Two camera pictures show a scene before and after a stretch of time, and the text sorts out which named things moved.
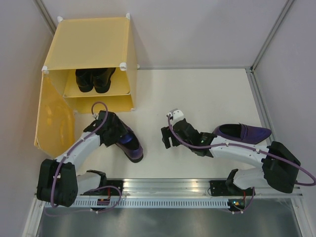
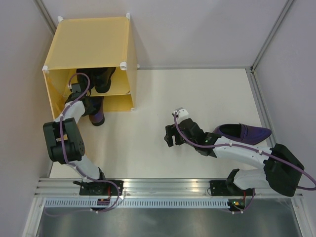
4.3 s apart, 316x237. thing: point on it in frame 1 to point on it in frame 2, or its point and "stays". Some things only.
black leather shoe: [84, 80] stays
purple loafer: [130, 143] to [98, 118]
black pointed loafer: [101, 78] stays
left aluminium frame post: [47, 16] stays
